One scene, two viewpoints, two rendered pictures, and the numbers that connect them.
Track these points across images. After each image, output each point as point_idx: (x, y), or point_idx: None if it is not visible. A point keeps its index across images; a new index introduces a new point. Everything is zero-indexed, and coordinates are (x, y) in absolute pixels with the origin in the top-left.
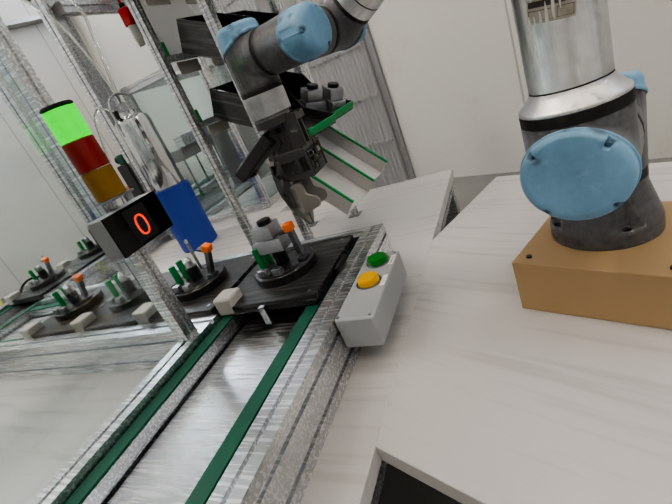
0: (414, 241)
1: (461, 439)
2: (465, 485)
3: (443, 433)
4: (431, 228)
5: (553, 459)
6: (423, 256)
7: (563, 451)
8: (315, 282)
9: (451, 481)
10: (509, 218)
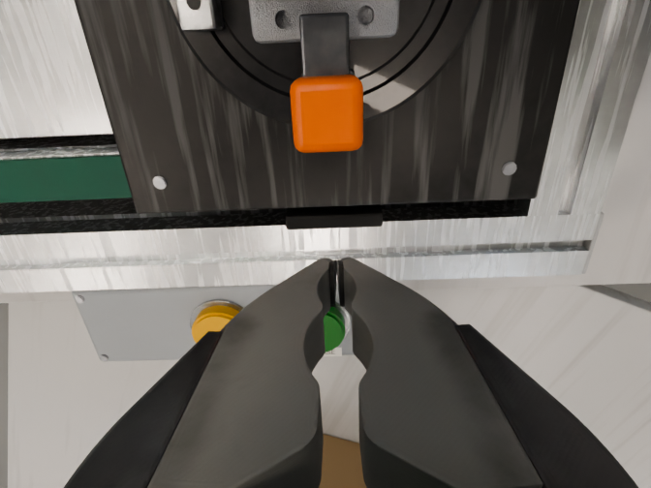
0: (599, 243)
1: (61, 381)
2: (15, 387)
3: (60, 365)
4: (647, 274)
5: (73, 438)
6: (499, 279)
7: (83, 442)
8: (205, 184)
9: (12, 378)
10: (571, 407)
